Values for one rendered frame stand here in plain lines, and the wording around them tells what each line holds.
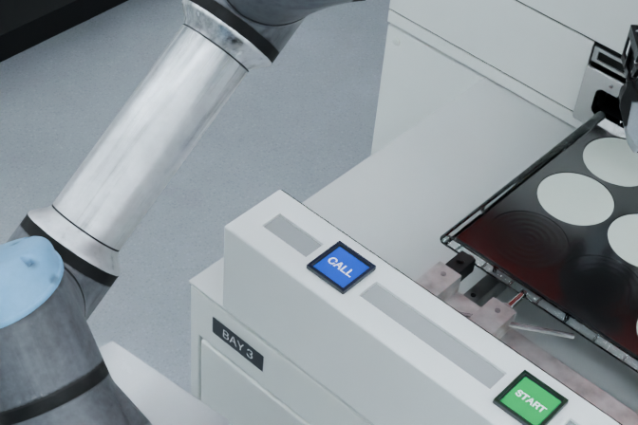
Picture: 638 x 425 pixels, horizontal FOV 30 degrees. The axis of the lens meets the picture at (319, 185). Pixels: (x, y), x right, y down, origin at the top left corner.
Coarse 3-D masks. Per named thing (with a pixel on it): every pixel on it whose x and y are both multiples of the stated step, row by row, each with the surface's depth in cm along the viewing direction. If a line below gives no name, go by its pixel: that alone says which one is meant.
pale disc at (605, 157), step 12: (588, 144) 163; (600, 144) 163; (612, 144) 163; (624, 144) 163; (588, 156) 161; (600, 156) 161; (612, 156) 161; (624, 156) 161; (636, 156) 162; (588, 168) 159; (600, 168) 159; (612, 168) 159; (624, 168) 160; (636, 168) 160; (612, 180) 158; (624, 180) 158; (636, 180) 158
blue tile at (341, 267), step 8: (328, 256) 134; (336, 256) 135; (344, 256) 135; (352, 256) 135; (320, 264) 133; (328, 264) 134; (336, 264) 134; (344, 264) 134; (352, 264) 134; (360, 264) 134; (328, 272) 133; (336, 272) 133; (344, 272) 133; (352, 272) 133; (360, 272) 133; (336, 280) 132; (344, 280) 132; (352, 280) 132
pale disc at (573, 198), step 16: (560, 176) 157; (576, 176) 158; (544, 192) 155; (560, 192) 155; (576, 192) 155; (592, 192) 156; (608, 192) 156; (544, 208) 153; (560, 208) 153; (576, 208) 153; (592, 208) 153; (608, 208) 153; (576, 224) 151; (592, 224) 151
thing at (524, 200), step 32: (608, 128) 166; (576, 160) 160; (480, 224) 149; (512, 224) 150; (544, 224) 150; (608, 224) 151; (512, 256) 146; (544, 256) 146; (576, 256) 146; (608, 256) 147; (544, 288) 142; (576, 288) 143; (608, 288) 143; (608, 320) 139
